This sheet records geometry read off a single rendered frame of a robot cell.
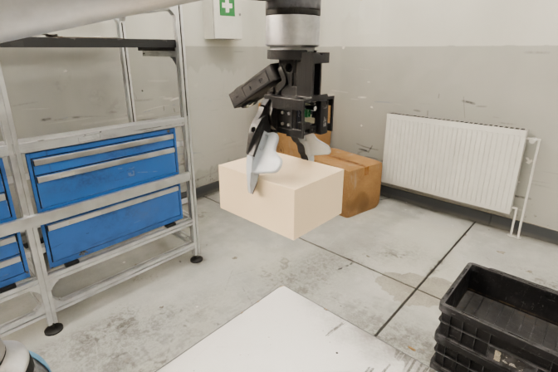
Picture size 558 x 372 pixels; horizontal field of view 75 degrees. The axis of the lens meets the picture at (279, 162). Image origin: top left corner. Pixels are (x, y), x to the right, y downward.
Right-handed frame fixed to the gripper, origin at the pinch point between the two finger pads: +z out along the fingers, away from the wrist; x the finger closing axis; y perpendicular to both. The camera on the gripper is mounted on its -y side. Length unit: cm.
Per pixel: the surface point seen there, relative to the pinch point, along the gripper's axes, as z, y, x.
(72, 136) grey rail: 18, -139, 14
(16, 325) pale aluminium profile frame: 99, -138, -21
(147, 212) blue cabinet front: 67, -140, 46
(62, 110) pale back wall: 19, -226, 38
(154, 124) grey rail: 18, -139, 54
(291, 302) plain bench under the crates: 40.3, -12.0, 17.7
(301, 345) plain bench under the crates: 40.3, -1.6, 8.9
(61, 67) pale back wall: -7, -226, 42
